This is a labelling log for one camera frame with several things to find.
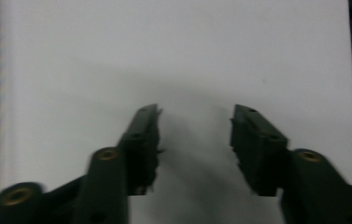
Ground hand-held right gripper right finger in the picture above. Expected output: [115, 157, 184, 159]
[230, 104, 290, 197]

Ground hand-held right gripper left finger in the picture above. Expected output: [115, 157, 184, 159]
[117, 104, 165, 197]

